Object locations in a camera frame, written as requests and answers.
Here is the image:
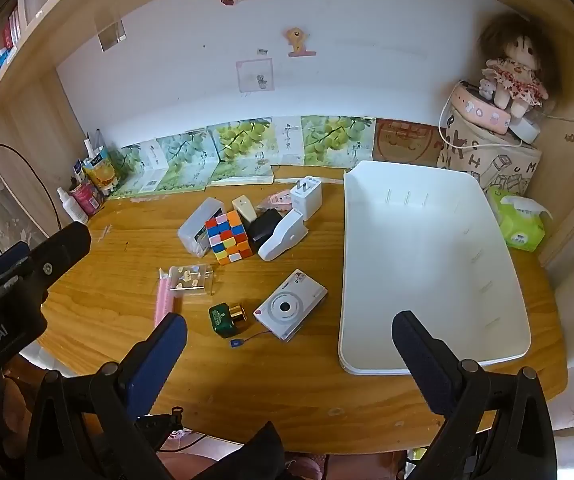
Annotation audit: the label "translucent plastic storage box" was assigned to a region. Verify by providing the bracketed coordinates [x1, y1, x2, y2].
[177, 197, 225, 259]

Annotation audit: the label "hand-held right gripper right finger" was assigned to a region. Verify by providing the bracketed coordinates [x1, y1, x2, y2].
[392, 310, 558, 480]

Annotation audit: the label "brown printed box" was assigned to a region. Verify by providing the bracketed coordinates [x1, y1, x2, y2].
[373, 117, 448, 167]

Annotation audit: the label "wooden shelf unit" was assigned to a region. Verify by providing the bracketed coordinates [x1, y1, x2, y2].
[0, 0, 574, 271]

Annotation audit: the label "pink correction tape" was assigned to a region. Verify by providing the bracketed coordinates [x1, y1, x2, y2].
[257, 188, 294, 213]

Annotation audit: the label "grape print box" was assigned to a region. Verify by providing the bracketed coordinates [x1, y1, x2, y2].
[207, 117, 275, 186]
[301, 115, 375, 168]
[112, 140, 170, 196]
[159, 127, 218, 192]

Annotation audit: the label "pink round case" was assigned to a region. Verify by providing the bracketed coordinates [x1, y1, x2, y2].
[454, 82, 512, 133]

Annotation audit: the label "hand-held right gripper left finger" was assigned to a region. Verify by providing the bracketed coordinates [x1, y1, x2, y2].
[26, 312, 188, 480]

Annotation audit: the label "yellow wall sticker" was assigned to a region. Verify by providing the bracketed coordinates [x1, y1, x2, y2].
[283, 27, 318, 57]

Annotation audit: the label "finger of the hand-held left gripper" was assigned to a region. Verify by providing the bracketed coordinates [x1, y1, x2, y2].
[28, 221, 92, 307]

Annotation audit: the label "printed canvas tote bag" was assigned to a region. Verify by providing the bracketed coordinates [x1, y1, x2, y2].
[437, 112, 542, 198]

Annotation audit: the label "green tissue pack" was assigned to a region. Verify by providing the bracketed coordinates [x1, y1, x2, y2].
[487, 185, 554, 253]

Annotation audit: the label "colourful puzzle cube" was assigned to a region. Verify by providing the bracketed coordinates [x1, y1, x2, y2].
[205, 210, 252, 266]

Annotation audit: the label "clear acrylic sticker case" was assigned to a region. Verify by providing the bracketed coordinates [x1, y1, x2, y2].
[167, 264, 218, 297]

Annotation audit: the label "black cable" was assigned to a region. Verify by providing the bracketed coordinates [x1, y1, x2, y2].
[0, 143, 62, 231]

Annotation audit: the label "white tape dispenser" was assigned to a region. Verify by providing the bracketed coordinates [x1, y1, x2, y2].
[258, 208, 310, 262]

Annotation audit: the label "pink can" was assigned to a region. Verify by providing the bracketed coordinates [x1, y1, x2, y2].
[69, 180, 106, 213]

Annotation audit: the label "white plug adapter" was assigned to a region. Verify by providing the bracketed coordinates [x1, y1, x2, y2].
[290, 175, 324, 221]

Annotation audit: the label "white spray bottle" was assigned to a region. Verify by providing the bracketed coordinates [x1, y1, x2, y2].
[57, 187, 90, 225]

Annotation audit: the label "pale square wall sticker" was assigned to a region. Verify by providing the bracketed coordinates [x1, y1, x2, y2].
[236, 57, 274, 93]

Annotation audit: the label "small beige device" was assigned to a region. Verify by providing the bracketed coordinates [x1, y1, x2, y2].
[232, 195, 258, 223]

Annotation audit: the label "red books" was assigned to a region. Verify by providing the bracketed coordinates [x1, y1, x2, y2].
[3, 10, 22, 48]

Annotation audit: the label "plush doll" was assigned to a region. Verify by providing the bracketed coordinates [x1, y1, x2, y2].
[477, 12, 560, 121]

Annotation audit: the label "black jacket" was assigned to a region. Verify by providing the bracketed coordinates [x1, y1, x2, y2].
[237, 420, 288, 480]

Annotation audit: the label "small black box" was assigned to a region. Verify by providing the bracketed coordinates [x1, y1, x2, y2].
[245, 208, 282, 256]

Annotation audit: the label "clear wall tape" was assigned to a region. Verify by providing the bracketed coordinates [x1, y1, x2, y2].
[94, 17, 128, 51]

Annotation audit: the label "white power adapter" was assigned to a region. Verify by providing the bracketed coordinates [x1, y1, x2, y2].
[509, 115, 542, 143]

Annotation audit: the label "green perfume bottle gold cap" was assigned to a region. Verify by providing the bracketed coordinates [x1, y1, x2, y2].
[209, 302, 248, 335]

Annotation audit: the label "white plastic tray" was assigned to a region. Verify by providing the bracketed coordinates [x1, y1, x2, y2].
[338, 160, 532, 377]

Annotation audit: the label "pink hair comb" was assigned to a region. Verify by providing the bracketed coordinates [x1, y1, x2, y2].
[153, 267, 184, 328]

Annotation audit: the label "white compact camera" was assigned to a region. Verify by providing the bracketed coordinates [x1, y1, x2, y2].
[230, 268, 328, 349]

